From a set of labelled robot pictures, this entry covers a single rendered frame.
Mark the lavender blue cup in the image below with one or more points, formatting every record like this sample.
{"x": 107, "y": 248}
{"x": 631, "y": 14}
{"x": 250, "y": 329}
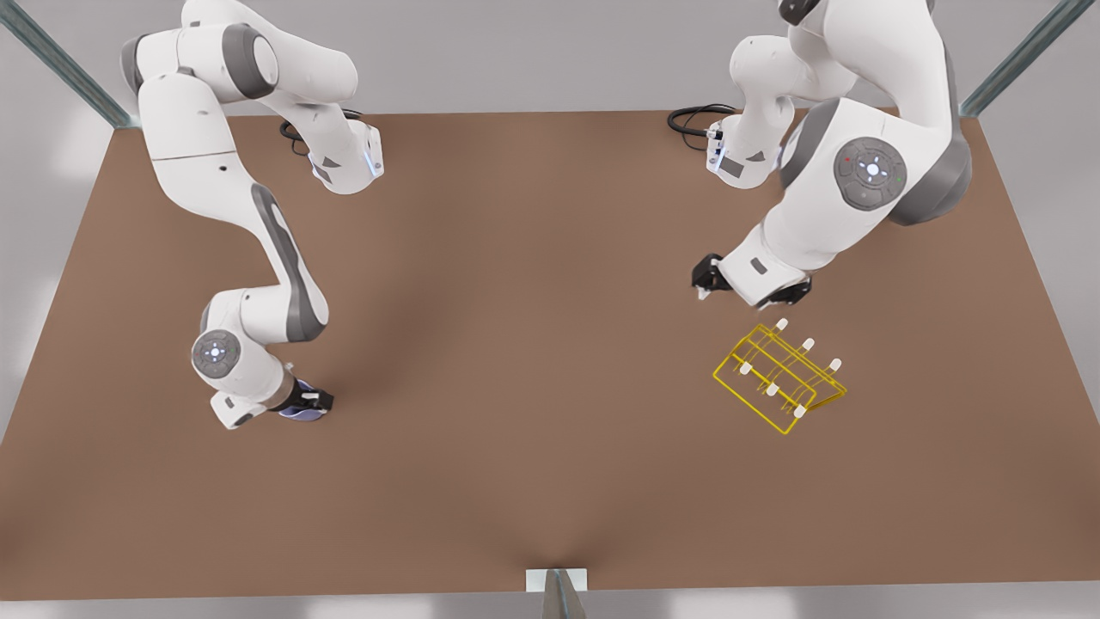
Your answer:
{"x": 302, "y": 414}

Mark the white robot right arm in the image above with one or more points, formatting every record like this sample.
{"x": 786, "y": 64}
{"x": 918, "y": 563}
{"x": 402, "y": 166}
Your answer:
{"x": 198, "y": 163}

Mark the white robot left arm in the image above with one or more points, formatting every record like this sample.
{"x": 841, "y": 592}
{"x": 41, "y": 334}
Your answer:
{"x": 859, "y": 103}

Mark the pale square post foot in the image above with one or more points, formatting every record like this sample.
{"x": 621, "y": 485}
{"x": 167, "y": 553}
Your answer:
{"x": 534, "y": 580}

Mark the silver frame post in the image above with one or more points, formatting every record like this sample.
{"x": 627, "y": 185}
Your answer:
{"x": 1023, "y": 56}
{"x": 60, "y": 60}
{"x": 563, "y": 597}

